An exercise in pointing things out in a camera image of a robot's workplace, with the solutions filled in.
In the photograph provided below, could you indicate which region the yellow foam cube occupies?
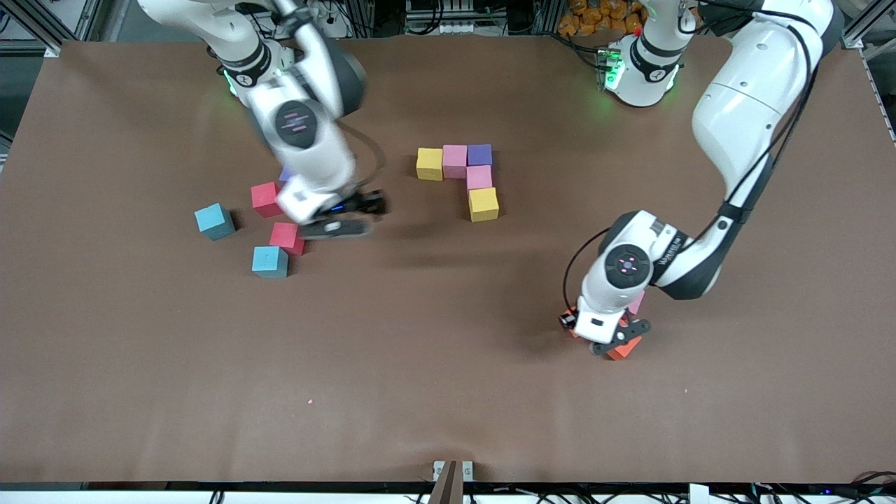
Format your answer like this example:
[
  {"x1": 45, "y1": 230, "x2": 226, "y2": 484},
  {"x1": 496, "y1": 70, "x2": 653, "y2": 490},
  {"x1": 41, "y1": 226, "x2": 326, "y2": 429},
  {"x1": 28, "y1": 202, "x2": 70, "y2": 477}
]
[
  {"x1": 416, "y1": 147, "x2": 445, "y2": 182},
  {"x1": 468, "y1": 187, "x2": 501, "y2": 223}
]

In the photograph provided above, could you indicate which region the cyan foam cube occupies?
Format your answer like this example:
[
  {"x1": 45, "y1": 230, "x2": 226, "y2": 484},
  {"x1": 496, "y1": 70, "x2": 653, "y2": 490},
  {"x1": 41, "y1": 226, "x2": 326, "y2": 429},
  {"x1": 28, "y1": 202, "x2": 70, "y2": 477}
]
[
  {"x1": 194, "y1": 202, "x2": 237, "y2": 242},
  {"x1": 251, "y1": 246, "x2": 290, "y2": 280}
]

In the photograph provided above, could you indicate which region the red foam cube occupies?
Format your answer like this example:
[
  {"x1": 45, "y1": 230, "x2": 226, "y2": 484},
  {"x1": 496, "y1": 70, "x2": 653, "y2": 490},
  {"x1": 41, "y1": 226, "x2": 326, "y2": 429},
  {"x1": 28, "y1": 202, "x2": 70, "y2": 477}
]
[
  {"x1": 251, "y1": 181, "x2": 284, "y2": 219},
  {"x1": 269, "y1": 222, "x2": 307, "y2": 257}
]

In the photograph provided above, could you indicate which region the white power strip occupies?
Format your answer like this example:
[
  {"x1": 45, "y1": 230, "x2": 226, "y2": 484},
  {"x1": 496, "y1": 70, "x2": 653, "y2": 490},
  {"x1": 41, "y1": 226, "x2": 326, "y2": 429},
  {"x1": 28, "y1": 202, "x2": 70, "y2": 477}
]
[{"x1": 308, "y1": 0, "x2": 351, "y2": 39}]

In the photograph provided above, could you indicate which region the pile of orange objects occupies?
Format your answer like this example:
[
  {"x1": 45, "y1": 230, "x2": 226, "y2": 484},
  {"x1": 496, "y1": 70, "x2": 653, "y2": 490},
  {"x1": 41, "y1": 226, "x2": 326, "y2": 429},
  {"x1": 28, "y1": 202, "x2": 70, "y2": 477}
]
[{"x1": 558, "y1": 0, "x2": 648, "y2": 36}]

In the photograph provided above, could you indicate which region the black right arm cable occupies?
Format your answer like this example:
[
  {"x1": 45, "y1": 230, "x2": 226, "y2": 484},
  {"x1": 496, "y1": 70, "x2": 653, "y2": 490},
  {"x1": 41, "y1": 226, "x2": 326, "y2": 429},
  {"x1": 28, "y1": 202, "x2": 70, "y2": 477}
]
[{"x1": 339, "y1": 122, "x2": 387, "y2": 197}]

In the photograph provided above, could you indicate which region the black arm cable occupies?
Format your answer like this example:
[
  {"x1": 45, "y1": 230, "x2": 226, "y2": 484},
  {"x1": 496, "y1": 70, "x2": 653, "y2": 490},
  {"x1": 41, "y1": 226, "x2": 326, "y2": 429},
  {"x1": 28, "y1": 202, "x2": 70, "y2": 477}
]
[
  {"x1": 339, "y1": 122, "x2": 387, "y2": 197},
  {"x1": 562, "y1": 225, "x2": 611, "y2": 312}
]

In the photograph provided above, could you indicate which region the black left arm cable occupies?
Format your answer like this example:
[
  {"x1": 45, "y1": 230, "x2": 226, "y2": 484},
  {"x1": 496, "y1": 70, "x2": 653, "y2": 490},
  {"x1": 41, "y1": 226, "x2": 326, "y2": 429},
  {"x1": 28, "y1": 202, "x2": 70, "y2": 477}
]
[{"x1": 562, "y1": 225, "x2": 611, "y2": 312}]

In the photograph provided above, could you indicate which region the small metal bracket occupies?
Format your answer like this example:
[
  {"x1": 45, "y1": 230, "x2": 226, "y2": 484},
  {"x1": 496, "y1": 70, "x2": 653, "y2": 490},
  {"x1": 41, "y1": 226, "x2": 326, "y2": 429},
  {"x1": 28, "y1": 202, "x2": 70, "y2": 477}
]
[{"x1": 433, "y1": 460, "x2": 475, "y2": 484}]

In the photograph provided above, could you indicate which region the brown wooden post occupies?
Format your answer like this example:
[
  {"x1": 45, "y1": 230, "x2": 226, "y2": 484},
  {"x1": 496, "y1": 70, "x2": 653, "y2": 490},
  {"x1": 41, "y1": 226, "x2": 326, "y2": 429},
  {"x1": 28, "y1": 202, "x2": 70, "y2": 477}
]
[{"x1": 427, "y1": 460, "x2": 466, "y2": 504}]

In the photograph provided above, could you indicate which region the black cable bundle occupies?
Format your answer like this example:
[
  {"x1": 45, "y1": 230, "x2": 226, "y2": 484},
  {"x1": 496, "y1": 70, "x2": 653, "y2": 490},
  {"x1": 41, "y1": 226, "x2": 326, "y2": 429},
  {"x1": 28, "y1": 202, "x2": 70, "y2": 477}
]
[{"x1": 742, "y1": 472, "x2": 896, "y2": 504}]

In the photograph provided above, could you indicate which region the metal table side rail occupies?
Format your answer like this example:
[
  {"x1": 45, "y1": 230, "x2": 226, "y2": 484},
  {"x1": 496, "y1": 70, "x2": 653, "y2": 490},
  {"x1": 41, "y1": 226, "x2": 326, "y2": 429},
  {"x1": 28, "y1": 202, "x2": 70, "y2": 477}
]
[{"x1": 857, "y1": 49, "x2": 896, "y2": 144}]

